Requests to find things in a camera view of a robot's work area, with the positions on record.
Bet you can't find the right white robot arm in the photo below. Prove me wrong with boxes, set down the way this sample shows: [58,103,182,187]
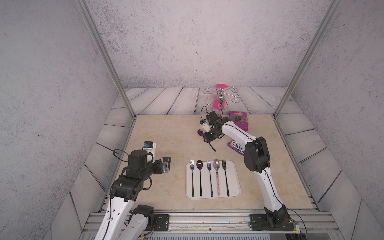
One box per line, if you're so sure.
[200,112,291,228]

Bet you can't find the silver cup holder stand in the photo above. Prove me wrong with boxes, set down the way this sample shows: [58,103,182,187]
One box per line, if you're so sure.
[203,84,239,117]

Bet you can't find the purple fork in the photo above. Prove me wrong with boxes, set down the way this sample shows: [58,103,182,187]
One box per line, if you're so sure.
[222,160,230,197]

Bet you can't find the pink candy bag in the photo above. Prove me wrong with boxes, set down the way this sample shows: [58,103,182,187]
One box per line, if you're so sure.
[227,140,245,156]

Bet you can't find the purple spoon dark handle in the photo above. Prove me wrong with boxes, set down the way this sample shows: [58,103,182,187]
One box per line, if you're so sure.
[198,129,216,152]

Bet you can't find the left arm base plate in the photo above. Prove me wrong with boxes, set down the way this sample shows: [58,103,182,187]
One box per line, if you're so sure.
[145,214,170,232]

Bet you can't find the pink cup on stand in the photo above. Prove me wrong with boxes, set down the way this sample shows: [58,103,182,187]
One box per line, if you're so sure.
[213,84,228,110]

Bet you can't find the purple snack bag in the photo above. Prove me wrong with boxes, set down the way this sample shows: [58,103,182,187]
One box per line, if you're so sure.
[229,112,249,132]

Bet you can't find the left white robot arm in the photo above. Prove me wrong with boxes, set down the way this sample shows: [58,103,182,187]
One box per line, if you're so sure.
[95,141,172,240]

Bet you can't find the blue fork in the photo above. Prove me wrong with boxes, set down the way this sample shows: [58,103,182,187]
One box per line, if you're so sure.
[207,161,214,198]

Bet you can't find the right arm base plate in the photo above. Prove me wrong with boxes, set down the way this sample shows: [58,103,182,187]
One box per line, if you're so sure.
[249,214,296,232]

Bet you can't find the clear glass cup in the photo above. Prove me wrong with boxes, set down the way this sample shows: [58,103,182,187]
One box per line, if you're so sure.
[204,97,215,115]

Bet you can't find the white square tray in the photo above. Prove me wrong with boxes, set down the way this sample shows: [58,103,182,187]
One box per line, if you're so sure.
[185,160,241,200]

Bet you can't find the silver spoon pink handle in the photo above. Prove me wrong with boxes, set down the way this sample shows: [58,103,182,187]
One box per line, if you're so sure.
[214,159,221,196]

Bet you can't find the green handled fork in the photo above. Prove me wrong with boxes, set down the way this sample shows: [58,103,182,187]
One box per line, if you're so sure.
[190,161,195,197]

